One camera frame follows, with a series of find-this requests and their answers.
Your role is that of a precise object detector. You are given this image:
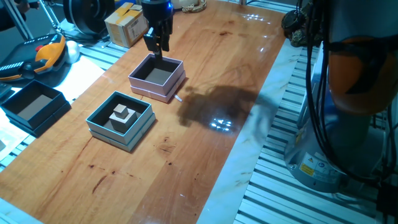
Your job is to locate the white rounded object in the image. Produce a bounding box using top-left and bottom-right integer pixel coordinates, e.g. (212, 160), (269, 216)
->
(65, 40), (81, 65)

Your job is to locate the white paper sheet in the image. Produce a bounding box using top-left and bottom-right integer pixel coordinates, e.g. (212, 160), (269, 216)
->
(0, 55), (106, 162)

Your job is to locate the teal edged gift box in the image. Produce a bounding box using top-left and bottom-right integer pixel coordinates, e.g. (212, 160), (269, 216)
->
(86, 90), (156, 152)

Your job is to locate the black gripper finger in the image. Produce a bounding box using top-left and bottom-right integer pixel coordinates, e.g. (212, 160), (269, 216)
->
(143, 27), (163, 62)
(160, 19), (174, 52)

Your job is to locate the brown cardboard box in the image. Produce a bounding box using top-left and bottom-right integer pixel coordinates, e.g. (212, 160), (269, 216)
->
(104, 2), (149, 49)

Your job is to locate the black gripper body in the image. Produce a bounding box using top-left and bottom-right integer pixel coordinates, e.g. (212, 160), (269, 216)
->
(141, 0), (174, 29)

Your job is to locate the orange black teach pendant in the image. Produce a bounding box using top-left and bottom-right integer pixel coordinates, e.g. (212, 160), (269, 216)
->
(0, 33), (68, 82)

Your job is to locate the large wooden cube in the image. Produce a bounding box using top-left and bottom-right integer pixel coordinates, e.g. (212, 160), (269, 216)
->
(108, 108), (138, 134)

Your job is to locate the pink gift box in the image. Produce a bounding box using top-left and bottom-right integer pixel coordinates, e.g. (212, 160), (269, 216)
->
(127, 53), (187, 104)

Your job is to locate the dark sleeved forearm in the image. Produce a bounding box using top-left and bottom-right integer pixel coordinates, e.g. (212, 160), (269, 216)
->
(0, 0), (27, 32)

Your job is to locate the person hand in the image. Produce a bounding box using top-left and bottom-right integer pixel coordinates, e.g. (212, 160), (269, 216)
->
(15, 1), (32, 14)

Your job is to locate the black round spool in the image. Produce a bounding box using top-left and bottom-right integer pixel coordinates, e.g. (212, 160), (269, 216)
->
(63, 0), (116, 35)

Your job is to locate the grey metal tripod leg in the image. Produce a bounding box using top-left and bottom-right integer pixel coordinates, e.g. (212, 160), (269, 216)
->
(2, 0), (34, 41)
(39, 0), (63, 32)

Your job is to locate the black gift box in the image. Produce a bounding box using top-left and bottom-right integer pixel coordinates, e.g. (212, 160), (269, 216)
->
(0, 80), (72, 138)

